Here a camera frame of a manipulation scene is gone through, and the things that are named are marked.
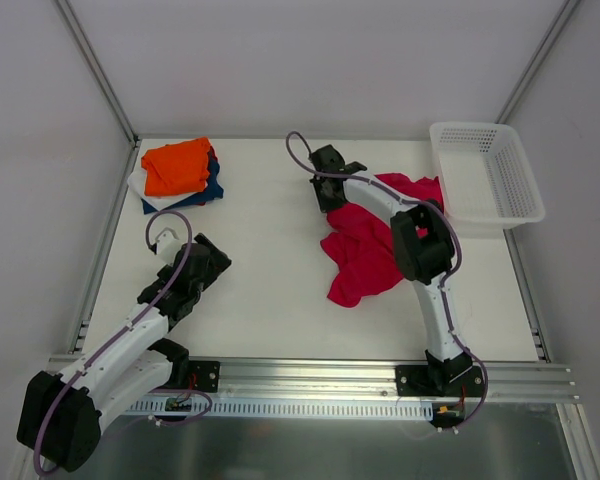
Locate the crimson red t-shirt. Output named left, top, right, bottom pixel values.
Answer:
left=320, top=173, right=444, bottom=308

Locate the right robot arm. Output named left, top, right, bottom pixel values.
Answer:
left=308, top=145, right=475, bottom=397

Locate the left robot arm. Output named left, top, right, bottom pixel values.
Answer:
left=16, top=229, right=232, bottom=472

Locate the folded blue t-shirt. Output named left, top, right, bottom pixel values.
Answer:
left=141, top=151, right=224, bottom=215

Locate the folded orange t-shirt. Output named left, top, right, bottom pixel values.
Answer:
left=141, top=137, right=212, bottom=196

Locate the folded white t-shirt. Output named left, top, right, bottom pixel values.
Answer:
left=127, top=170, right=194, bottom=206

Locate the white plastic basket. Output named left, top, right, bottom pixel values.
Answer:
left=429, top=121, right=546, bottom=237

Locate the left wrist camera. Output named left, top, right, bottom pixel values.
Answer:
left=149, top=227, right=183, bottom=266

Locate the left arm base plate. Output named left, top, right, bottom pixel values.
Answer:
left=164, top=359, right=221, bottom=393

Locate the aluminium mounting rail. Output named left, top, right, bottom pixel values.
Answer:
left=38, top=352, right=580, bottom=404

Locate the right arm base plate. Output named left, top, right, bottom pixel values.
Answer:
left=394, top=364, right=486, bottom=398

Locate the left aluminium frame post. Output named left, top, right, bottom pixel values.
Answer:
left=52, top=0, right=138, bottom=145

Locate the aluminium frame post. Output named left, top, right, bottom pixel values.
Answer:
left=495, top=0, right=583, bottom=124
left=52, top=0, right=138, bottom=145

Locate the white slotted cable duct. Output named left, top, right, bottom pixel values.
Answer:
left=126, top=396, right=433, bottom=422

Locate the right aluminium frame post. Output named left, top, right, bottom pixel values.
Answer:
left=495, top=0, right=583, bottom=124

